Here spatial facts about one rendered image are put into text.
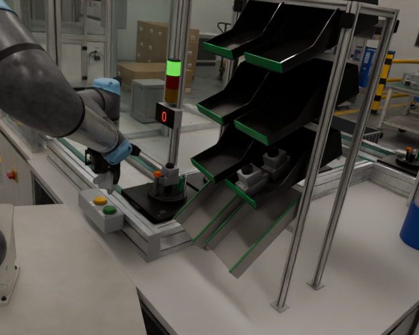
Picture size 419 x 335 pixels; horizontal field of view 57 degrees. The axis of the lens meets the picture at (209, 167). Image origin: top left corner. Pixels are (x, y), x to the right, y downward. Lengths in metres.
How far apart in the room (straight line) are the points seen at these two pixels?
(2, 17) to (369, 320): 1.13
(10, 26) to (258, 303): 0.90
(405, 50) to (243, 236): 11.48
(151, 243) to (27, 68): 0.72
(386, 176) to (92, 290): 1.54
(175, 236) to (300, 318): 0.45
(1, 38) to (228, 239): 0.73
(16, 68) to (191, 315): 0.74
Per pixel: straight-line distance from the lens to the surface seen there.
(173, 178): 1.35
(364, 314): 1.27
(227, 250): 1.08
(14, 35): 0.69
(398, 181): 2.14
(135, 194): 1.40
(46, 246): 1.35
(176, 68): 1.45
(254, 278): 1.25
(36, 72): 0.66
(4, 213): 1.15
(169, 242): 1.27
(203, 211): 1.17
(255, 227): 1.07
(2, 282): 1.12
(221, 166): 1.07
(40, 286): 1.20
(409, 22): 12.40
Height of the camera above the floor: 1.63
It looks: 23 degrees down
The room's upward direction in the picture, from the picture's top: 7 degrees clockwise
